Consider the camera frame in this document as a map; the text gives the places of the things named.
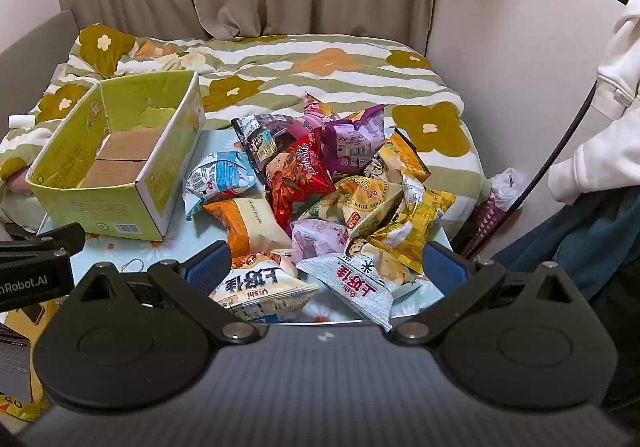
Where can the purple patterned cloth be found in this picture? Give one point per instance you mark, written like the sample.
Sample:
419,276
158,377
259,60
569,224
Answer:
487,219

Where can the white hooded jacket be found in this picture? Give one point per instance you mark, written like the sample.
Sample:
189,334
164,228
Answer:
610,147

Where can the yellow plastic bag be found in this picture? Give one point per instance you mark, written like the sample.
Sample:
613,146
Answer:
20,409

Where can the blue white snack packet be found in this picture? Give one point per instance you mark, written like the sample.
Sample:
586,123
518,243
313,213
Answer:
220,177

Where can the green cardboard box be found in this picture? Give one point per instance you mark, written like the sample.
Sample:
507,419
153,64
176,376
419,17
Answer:
125,152

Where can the green striped floral blanket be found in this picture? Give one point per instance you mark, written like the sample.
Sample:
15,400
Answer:
325,72

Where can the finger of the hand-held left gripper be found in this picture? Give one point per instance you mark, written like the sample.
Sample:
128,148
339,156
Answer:
45,239

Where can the pile of assorted snack bags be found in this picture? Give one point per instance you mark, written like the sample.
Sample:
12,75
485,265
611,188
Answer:
360,207

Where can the white plastic bag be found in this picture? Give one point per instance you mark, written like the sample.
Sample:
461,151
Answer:
507,187

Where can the grey upholstered headboard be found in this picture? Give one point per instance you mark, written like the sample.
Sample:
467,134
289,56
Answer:
35,47

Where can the red snack packet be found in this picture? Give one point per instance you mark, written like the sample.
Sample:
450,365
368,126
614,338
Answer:
295,172

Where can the pink cloth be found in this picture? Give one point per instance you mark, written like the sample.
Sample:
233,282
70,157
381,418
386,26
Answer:
16,182

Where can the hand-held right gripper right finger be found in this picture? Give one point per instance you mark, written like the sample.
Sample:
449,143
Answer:
442,262

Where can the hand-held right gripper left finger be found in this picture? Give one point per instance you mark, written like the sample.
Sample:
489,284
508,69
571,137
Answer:
210,259

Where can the small white roll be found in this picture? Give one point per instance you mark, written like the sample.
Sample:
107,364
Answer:
21,121

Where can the dark blue cloth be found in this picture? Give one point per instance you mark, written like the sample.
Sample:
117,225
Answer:
575,237

